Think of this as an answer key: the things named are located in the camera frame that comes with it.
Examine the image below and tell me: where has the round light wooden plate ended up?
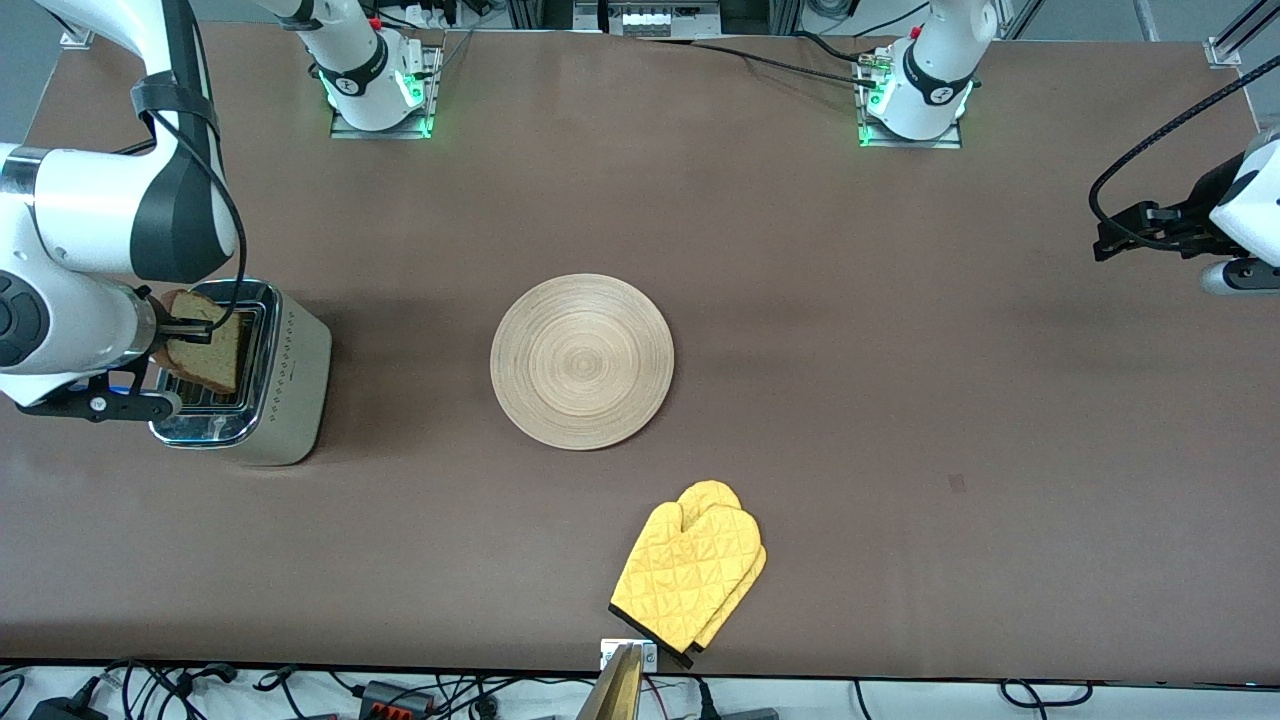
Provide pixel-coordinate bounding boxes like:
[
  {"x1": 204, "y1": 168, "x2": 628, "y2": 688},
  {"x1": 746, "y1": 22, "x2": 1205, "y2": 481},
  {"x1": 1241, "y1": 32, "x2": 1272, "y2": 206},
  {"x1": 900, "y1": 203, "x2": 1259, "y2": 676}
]
[{"x1": 489, "y1": 273, "x2": 676, "y2": 452}]

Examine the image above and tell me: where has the black looped floor cable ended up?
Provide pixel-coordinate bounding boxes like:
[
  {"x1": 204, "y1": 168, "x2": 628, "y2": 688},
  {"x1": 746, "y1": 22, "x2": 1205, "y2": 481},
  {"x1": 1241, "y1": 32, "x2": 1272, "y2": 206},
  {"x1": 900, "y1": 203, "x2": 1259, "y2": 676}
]
[{"x1": 1000, "y1": 680, "x2": 1093, "y2": 707}]

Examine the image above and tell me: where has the yellow quilted oven mitt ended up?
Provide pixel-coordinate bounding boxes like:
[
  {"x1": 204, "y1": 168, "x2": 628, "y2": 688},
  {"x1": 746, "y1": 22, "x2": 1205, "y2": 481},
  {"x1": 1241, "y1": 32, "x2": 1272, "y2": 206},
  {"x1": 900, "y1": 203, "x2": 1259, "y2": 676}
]
[
  {"x1": 609, "y1": 503, "x2": 763, "y2": 669},
  {"x1": 678, "y1": 480, "x2": 769, "y2": 651}
]

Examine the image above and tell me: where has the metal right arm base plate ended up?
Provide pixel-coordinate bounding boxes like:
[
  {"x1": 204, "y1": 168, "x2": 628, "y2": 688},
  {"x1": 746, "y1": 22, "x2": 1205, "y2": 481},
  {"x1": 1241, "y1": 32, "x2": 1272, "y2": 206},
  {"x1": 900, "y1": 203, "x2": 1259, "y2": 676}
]
[{"x1": 330, "y1": 40, "x2": 443, "y2": 140}]

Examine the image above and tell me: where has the slice of brown bread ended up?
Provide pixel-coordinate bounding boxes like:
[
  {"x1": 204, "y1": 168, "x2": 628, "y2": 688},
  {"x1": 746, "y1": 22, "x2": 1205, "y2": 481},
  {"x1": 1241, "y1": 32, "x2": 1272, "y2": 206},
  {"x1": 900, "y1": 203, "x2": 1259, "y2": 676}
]
[{"x1": 150, "y1": 289, "x2": 243, "y2": 395}]

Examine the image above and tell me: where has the long thin black cable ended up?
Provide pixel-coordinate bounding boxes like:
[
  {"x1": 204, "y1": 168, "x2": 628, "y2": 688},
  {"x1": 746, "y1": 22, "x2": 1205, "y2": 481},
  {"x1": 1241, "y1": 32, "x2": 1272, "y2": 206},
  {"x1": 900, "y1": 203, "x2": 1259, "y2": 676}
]
[{"x1": 688, "y1": 38, "x2": 883, "y2": 91}]

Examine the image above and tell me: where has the gold aluminium profile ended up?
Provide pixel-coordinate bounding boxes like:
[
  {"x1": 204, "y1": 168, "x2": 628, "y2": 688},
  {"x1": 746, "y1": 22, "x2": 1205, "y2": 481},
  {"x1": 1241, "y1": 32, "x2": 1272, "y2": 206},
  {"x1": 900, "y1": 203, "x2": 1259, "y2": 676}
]
[{"x1": 575, "y1": 642, "x2": 641, "y2": 720}]

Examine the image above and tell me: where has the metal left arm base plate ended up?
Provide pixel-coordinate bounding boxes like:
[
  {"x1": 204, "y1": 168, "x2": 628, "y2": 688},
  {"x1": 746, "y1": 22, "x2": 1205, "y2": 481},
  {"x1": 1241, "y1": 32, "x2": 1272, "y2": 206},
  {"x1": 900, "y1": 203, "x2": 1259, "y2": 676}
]
[{"x1": 857, "y1": 48, "x2": 966, "y2": 151}]

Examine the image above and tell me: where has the black power adapter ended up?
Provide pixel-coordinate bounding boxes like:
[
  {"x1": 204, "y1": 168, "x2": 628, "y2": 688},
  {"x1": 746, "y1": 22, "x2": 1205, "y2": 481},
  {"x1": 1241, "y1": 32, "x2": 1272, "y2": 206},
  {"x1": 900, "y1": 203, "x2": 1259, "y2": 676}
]
[{"x1": 28, "y1": 697, "x2": 109, "y2": 720}]

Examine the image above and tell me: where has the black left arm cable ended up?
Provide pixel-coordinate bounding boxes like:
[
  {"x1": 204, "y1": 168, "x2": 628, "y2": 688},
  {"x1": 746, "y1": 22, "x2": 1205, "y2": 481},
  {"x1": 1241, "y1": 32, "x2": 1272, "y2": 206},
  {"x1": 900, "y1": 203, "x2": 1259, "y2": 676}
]
[{"x1": 1088, "y1": 55, "x2": 1280, "y2": 253}]

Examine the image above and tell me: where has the silver two-slot toaster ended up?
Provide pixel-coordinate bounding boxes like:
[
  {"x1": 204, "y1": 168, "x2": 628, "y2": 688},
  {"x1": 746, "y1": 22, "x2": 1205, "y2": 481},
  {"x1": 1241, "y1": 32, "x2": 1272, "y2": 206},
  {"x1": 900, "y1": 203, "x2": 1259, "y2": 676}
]
[{"x1": 148, "y1": 277, "x2": 333, "y2": 468}]

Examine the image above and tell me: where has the black right camera bracket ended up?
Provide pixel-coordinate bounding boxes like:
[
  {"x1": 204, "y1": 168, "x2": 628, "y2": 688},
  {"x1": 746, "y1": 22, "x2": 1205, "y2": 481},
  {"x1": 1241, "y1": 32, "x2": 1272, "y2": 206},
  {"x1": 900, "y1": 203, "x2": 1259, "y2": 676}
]
[{"x1": 15, "y1": 372, "x2": 181, "y2": 421}]

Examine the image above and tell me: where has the white power strip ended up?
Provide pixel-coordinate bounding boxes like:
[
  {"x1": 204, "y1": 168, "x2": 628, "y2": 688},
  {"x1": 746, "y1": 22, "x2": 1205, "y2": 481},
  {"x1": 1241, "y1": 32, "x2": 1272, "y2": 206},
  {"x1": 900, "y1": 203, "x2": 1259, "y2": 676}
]
[{"x1": 605, "y1": 0, "x2": 721, "y2": 38}]

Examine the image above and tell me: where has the silver table edge bracket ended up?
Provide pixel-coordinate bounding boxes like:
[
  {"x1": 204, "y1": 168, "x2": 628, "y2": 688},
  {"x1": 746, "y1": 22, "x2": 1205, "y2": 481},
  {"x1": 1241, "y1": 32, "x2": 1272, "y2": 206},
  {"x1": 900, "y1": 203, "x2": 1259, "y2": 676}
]
[{"x1": 600, "y1": 639, "x2": 658, "y2": 671}]

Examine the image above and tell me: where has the short thick black cable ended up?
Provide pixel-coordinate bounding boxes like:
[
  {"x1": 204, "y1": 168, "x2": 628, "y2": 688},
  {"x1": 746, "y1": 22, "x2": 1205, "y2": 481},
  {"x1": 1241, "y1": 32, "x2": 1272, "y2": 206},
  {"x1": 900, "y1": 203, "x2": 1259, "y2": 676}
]
[{"x1": 793, "y1": 30, "x2": 883, "y2": 65}]

